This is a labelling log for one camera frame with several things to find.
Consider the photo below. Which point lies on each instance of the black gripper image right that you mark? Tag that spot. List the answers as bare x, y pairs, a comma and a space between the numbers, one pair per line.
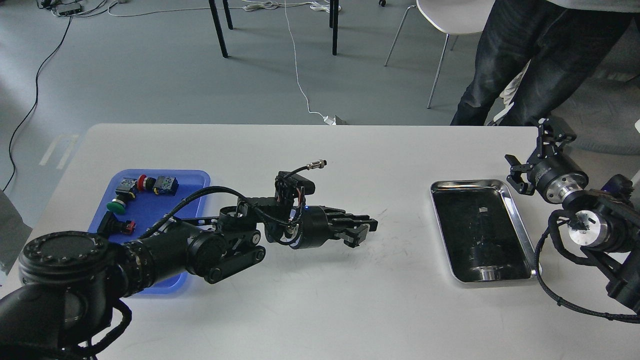
552, 174

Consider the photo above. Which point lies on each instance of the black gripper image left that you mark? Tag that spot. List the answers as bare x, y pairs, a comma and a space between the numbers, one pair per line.
321, 223

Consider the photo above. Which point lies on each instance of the black robot arm image left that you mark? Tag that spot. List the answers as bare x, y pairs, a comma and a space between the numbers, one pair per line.
70, 304

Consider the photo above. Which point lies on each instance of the silver metal tray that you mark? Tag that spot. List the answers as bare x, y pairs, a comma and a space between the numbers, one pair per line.
483, 234

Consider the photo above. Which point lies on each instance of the blue plastic tray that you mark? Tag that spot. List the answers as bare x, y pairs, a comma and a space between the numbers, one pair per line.
148, 207

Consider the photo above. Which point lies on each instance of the grey office chair with jacket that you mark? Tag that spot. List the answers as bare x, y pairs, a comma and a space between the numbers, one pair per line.
604, 109

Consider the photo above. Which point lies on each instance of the person in grey shirt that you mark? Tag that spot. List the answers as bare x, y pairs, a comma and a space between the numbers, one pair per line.
554, 44

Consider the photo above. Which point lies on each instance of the white chair metal legs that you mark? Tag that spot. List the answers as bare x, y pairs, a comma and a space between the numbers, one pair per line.
450, 17

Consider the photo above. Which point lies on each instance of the red emergency stop button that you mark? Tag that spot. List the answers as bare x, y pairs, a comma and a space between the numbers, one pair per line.
162, 185

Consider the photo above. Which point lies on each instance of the black table leg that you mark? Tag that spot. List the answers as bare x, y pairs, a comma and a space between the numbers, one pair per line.
334, 8
218, 26

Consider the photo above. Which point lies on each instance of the black wrist camera image left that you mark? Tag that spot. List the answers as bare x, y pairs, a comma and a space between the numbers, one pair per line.
290, 185

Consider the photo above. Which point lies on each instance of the green push button switch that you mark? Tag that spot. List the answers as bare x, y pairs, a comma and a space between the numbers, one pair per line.
126, 191

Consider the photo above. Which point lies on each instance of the black selector switch red end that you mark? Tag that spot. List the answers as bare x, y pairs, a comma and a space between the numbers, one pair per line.
110, 225

